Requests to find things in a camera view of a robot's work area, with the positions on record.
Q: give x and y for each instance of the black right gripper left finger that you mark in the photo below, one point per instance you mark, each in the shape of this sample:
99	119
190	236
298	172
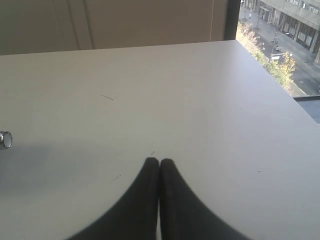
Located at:
134	216

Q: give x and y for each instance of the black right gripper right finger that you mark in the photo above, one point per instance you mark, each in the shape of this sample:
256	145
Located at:
182	214

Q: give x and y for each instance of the chrome threaded dumbbell bar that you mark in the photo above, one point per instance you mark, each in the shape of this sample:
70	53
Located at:
6	140

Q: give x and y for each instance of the dark window frame post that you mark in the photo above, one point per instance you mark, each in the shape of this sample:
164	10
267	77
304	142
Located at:
231	19

